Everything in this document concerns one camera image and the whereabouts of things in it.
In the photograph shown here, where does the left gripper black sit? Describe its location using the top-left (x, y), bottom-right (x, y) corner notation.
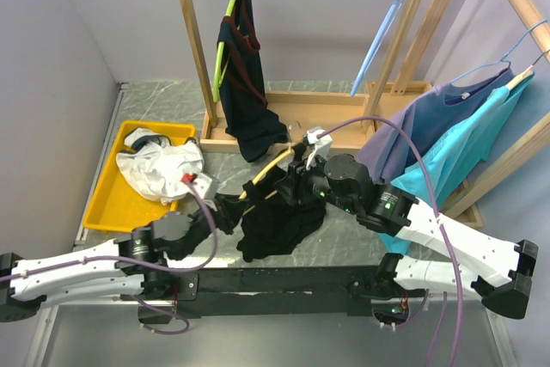
top-left (174, 191), bottom-right (252, 260)

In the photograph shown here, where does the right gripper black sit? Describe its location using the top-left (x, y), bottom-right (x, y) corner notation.
top-left (272, 149), bottom-right (358, 215)

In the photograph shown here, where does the yellow clothes hanger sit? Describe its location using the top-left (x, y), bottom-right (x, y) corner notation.
top-left (239, 122), bottom-right (311, 217)

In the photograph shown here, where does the black tank top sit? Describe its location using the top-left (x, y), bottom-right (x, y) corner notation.
top-left (237, 191), bottom-right (327, 263)

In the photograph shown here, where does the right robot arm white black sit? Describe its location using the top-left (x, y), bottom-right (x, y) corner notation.
top-left (274, 155), bottom-right (538, 320)

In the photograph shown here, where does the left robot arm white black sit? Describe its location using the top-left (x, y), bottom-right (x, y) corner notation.
top-left (1, 194), bottom-right (247, 322)

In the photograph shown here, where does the navy maroon tank top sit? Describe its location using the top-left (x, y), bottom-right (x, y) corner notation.
top-left (217, 0), bottom-right (288, 162)

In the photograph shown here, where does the green clothes hanger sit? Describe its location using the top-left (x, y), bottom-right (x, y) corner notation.
top-left (212, 0), bottom-right (262, 102)

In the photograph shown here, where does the light blue plastic hanger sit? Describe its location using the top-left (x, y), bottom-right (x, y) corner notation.
top-left (351, 0), bottom-right (406, 96)

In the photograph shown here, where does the cream wooden hanger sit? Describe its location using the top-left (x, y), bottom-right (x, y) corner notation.
top-left (505, 49), bottom-right (550, 91)

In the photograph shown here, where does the wooden clothes rack centre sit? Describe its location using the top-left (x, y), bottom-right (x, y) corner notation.
top-left (180, 0), bottom-right (421, 152)

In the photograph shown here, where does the wooden clothes rack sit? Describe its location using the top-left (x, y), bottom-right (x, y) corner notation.
top-left (367, 0), bottom-right (550, 234)
top-left (180, 0), bottom-right (421, 152)

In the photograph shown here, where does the white garment in tray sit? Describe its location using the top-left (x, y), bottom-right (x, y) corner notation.
top-left (116, 128), bottom-right (205, 205)

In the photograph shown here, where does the wooden clothes rack right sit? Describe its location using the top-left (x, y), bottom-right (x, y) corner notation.
top-left (367, 0), bottom-right (550, 234)

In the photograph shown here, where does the black base beam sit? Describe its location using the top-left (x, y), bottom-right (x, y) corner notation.
top-left (137, 266), bottom-right (425, 326)

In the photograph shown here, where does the yellow plastic tray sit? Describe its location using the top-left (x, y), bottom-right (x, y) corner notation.
top-left (82, 120), bottom-right (196, 233)

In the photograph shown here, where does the purple t-shirt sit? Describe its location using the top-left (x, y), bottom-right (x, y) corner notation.
top-left (355, 69), bottom-right (513, 183)

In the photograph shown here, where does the turquoise t-shirt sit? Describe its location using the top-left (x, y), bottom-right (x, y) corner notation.
top-left (377, 72), bottom-right (536, 256)

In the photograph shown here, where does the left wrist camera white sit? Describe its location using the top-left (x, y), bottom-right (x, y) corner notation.
top-left (181, 173), bottom-right (220, 209)

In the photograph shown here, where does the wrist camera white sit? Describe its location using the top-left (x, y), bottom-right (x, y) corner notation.
top-left (181, 173), bottom-right (220, 209)
top-left (303, 126), bottom-right (333, 170)

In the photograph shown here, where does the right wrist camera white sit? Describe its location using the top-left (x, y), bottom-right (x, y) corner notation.
top-left (303, 126), bottom-right (333, 170)

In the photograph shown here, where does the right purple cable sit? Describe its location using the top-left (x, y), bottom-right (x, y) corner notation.
top-left (315, 116), bottom-right (465, 367)

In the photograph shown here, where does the blue wire hanger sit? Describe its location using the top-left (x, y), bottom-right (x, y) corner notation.
top-left (450, 19), bottom-right (548, 83)

